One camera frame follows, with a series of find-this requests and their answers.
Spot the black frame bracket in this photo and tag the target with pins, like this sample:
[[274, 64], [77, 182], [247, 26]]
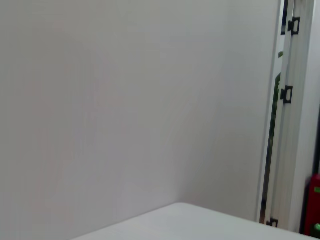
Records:
[[286, 95], [293, 26], [272, 223]]

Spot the red cabinet with green lights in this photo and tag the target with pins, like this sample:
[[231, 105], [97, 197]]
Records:
[[313, 205]]

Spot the green plant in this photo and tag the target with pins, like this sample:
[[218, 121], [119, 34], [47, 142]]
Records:
[[276, 100]]

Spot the white partition panel with hinges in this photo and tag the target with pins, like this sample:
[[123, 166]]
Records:
[[297, 125]]

